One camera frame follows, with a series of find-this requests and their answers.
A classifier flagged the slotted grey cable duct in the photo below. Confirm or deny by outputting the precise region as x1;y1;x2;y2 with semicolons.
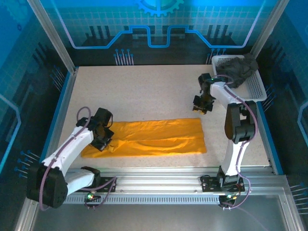
64;194;222;205

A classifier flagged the small LED circuit board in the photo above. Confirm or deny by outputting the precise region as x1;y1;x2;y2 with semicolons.
84;190;102;210
218;193;239;210

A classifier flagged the blue table edge trim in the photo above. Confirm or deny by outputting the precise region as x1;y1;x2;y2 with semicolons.
39;69;75;169

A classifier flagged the dark grey t-shirt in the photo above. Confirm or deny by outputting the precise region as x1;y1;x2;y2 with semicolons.
215;53;259;89

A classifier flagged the aluminium frame post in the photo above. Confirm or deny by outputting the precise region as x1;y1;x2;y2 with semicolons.
250;0;289;57
26;0;79;73

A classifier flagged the white perforated plastic basket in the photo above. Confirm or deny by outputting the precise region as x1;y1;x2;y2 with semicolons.
211;54;267;102

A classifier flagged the orange t-shirt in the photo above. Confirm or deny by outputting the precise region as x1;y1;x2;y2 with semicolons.
81;117;207;159

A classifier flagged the aluminium mounting rail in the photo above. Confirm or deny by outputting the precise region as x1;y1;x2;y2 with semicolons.
69;167;277;193

